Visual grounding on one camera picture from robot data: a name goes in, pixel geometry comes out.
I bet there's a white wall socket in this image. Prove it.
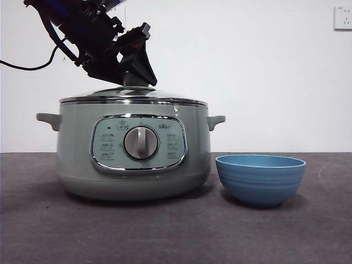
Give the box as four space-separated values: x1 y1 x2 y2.
333 5 352 31

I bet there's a silver steamer dial knob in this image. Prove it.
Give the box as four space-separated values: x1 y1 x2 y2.
123 125 161 161

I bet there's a blue ribbed bowl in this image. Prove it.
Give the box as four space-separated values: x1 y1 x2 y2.
215 154 307 208

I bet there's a glass lid with green knob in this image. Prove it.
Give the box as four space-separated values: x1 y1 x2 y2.
59 71 208 107

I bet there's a pale green electric steamer pot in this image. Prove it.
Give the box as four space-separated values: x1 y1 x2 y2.
36 101 226 202

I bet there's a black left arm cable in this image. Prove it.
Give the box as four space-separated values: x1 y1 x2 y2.
0 16 82 71

